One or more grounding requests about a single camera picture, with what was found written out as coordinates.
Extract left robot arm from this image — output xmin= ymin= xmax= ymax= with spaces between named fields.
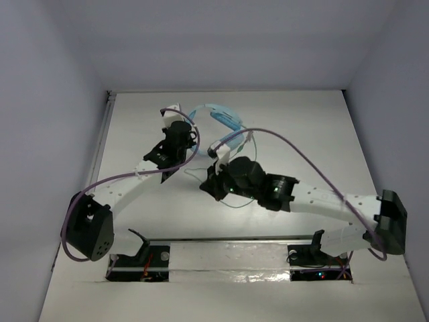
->
xmin=61 ymin=121 xmax=200 ymax=262

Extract aluminium rail strip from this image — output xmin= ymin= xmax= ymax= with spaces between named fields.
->
xmin=143 ymin=233 xmax=391 ymax=243

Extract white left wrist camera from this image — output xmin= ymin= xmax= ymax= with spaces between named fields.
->
xmin=160 ymin=103 xmax=184 ymax=128

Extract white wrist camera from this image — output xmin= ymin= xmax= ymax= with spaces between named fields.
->
xmin=207 ymin=140 xmax=231 ymax=174
xmin=160 ymin=103 xmax=184 ymax=128

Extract light blue headphones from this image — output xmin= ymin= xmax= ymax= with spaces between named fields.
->
xmin=188 ymin=103 xmax=245 ymax=156

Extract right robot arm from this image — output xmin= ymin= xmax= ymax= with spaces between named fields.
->
xmin=200 ymin=157 xmax=408 ymax=264

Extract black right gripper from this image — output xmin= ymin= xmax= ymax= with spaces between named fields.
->
xmin=201 ymin=159 xmax=257 ymax=201

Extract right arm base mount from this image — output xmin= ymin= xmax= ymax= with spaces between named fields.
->
xmin=286 ymin=244 xmax=353 ymax=282

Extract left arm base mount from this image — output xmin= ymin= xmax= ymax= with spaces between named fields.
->
xmin=105 ymin=229 xmax=170 ymax=282

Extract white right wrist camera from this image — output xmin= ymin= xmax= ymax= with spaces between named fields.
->
xmin=207 ymin=140 xmax=231 ymax=174

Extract white front panel board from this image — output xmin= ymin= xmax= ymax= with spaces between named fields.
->
xmin=40 ymin=251 xmax=425 ymax=321

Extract green headphone cable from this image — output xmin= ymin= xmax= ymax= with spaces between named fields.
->
xmin=184 ymin=129 xmax=262 ymax=209

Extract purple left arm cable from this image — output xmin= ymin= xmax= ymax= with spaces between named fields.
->
xmin=61 ymin=107 xmax=201 ymax=262

